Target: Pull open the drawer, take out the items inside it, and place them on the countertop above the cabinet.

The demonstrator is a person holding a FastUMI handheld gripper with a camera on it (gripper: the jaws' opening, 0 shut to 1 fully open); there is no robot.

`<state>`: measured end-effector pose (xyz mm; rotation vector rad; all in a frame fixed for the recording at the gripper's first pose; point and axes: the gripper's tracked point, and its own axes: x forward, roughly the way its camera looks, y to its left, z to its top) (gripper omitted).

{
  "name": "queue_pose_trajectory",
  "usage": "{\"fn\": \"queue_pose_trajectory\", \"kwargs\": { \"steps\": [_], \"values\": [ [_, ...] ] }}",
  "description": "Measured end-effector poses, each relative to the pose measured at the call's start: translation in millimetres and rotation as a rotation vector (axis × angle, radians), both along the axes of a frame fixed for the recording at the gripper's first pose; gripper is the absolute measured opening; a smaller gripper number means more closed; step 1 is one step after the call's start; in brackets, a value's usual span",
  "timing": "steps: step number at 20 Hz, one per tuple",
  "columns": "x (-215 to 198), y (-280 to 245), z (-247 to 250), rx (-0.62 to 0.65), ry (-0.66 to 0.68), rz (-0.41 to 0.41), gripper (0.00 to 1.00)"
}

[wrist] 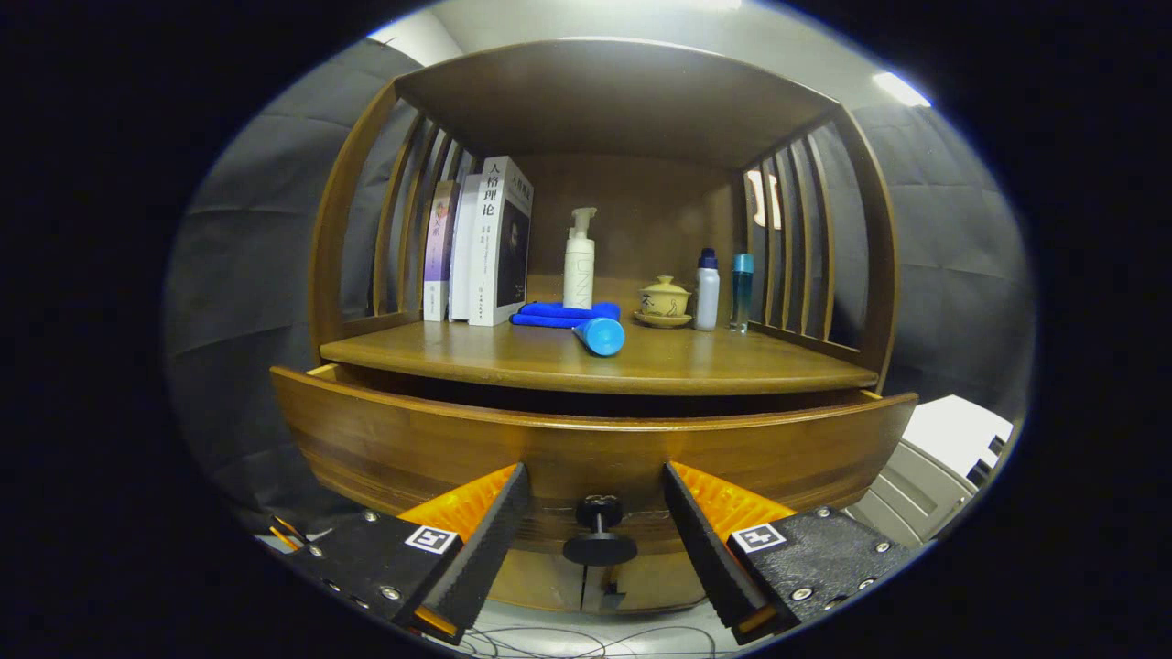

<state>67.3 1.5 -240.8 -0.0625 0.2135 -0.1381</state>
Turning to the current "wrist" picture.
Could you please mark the brown wooden cabinet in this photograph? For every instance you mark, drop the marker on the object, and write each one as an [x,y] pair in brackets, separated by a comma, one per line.
[641,210]

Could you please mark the wooden cabinet door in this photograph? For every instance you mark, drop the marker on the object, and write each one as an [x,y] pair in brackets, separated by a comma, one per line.
[540,581]
[650,586]

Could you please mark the white blue cosmetic tube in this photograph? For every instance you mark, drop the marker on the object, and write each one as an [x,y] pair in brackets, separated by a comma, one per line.
[604,337]

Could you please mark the blue folded cloth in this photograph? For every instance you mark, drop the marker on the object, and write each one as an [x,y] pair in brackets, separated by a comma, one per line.
[540,316]

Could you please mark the white bottle blue cap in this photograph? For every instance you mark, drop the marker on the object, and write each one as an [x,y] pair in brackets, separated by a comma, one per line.
[707,293]

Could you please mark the teal clear bottle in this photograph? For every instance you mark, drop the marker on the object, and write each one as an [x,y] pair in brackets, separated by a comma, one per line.
[742,293]

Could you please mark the black drawer knob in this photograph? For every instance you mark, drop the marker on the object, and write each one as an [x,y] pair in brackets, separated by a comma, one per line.
[600,549]

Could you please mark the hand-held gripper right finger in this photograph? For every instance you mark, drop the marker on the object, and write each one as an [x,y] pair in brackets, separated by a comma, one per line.
[703,540]

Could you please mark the purple book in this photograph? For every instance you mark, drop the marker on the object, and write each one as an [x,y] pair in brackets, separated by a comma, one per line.
[438,256]

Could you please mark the orange black tool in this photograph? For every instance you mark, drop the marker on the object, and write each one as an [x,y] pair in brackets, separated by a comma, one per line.
[288,533]

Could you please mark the thick white book dark cover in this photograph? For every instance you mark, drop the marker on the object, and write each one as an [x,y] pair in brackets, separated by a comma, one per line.
[494,247]

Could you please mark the white pump bottle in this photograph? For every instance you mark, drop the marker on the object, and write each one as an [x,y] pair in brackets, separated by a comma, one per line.
[579,270]

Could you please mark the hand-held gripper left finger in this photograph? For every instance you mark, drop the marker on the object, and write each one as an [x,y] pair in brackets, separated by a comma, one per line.
[490,540]

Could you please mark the wooden drawer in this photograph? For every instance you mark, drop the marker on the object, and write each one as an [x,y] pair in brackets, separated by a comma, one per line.
[458,439]

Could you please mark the long ceiling light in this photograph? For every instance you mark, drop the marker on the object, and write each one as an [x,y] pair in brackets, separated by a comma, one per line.
[900,89]

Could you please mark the white drawer unit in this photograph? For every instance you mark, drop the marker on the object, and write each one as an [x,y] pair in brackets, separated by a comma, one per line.
[952,430]

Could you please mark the beige lidded teacup with saucer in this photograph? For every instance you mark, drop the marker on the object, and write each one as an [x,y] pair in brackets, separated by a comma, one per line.
[664,300]

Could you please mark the thin white book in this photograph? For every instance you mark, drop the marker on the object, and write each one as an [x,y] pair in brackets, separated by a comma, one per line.
[462,256]

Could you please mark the wooden countertop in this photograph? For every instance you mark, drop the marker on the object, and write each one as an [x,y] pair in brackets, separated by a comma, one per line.
[696,361]

